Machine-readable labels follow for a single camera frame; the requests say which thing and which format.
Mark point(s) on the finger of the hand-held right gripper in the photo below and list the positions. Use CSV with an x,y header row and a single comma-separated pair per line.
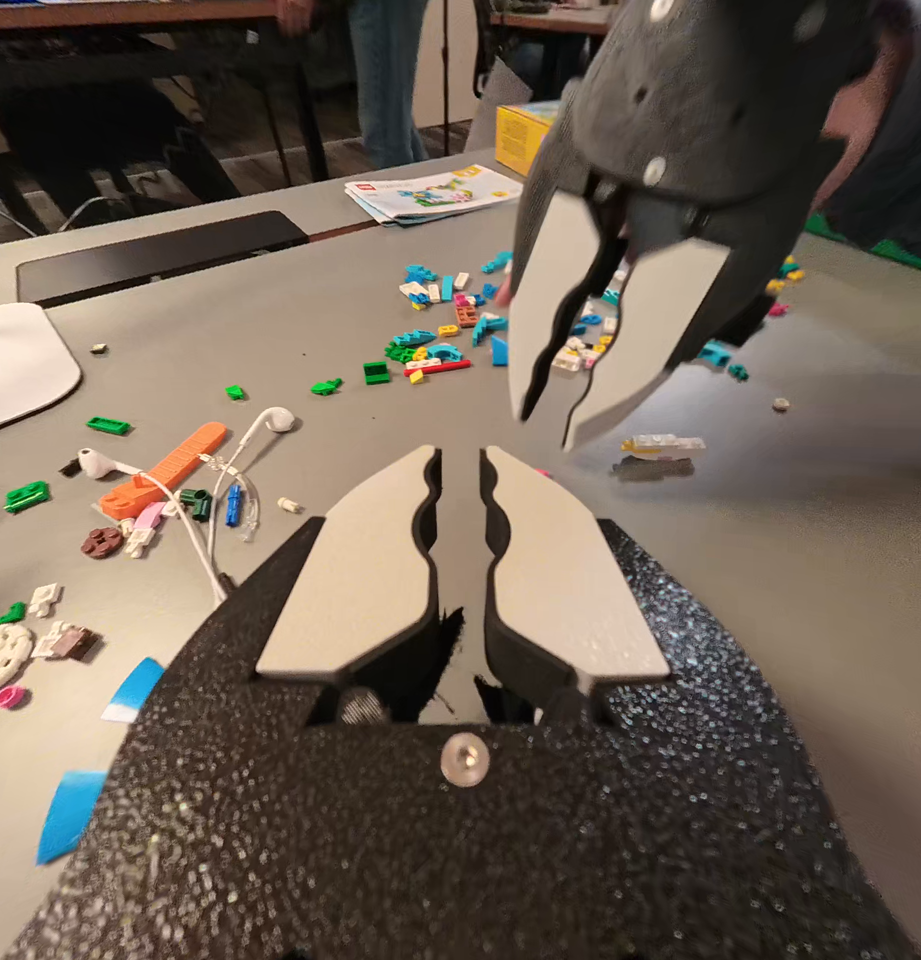
x,y
543,285
655,315

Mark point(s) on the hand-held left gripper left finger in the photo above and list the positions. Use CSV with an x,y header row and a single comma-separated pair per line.
x,y
355,585

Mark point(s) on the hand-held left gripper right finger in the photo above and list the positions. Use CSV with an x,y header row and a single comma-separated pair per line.
x,y
573,592

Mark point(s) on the pile of lego pieces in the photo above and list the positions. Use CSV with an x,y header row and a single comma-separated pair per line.
x,y
468,315

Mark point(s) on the white and yellow lego assembly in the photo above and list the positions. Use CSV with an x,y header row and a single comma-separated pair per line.
x,y
663,445

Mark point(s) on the teal lego arch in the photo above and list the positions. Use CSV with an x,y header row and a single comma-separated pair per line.
x,y
715,352

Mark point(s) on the small teal lego piece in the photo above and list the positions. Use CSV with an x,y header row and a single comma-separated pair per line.
x,y
738,372

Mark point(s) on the cream lego pin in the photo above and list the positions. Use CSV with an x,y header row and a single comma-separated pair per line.
x,y
289,504

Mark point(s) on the clear lego tubes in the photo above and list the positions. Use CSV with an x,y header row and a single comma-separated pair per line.
x,y
252,517

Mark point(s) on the yellow lego piece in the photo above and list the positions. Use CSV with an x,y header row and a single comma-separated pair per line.
x,y
777,286

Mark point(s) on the red lego bar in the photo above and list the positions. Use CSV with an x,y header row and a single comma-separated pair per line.
x,y
445,367

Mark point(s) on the blue lego pin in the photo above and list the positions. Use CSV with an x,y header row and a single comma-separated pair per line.
x,y
234,504

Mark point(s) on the dark green lego connector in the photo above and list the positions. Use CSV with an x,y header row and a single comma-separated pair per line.
x,y
198,506

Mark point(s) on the green lego slope plate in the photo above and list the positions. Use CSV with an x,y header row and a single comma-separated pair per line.
x,y
376,373

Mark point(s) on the green lego leaf piece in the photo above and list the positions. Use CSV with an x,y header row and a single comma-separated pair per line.
x,y
325,388

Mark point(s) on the pink lego plate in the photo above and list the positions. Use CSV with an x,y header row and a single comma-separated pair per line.
x,y
151,516

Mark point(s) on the white lego clip piece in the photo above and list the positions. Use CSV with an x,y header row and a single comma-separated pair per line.
x,y
139,541
44,600

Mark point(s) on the green lego baseplate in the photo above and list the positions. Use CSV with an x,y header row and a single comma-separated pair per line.
x,y
903,259

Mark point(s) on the brown round lego plate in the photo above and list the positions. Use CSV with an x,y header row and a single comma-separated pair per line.
x,y
102,543

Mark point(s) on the brown lego tile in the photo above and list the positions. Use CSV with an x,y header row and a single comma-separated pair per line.
x,y
74,643

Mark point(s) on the flat green lego plate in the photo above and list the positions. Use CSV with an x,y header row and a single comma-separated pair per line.
x,y
108,426

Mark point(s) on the small black lego piece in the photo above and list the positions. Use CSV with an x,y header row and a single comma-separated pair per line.
x,y
70,468

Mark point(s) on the green lego plate with holes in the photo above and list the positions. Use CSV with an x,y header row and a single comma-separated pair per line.
x,y
27,496

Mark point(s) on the dark green small lego piece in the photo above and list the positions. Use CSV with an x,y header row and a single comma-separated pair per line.
x,y
12,615

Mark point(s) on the white round lego gear plate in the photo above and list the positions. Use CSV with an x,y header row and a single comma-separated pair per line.
x,y
3,656

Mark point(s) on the magenta round lego piece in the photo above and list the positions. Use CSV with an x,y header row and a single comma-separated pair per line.
x,y
10,697

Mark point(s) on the person's right hand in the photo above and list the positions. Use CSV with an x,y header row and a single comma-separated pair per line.
x,y
865,105

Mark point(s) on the closed instruction booklet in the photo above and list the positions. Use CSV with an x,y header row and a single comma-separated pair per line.
x,y
430,195

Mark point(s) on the yellow cardboard box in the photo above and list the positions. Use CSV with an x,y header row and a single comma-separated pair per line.
x,y
520,139

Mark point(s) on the orange brick separator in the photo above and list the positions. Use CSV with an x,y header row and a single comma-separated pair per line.
x,y
168,465

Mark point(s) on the blue paper strip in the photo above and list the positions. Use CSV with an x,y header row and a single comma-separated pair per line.
x,y
138,686
67,817

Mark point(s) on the black flat panel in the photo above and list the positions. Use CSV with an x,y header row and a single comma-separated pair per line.
x,y
160,255

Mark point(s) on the open instruction book on stand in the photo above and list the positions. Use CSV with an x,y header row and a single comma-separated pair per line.
x,y
18,360

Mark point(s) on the dark wooden table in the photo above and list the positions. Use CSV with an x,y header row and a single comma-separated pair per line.
x,y
130,13

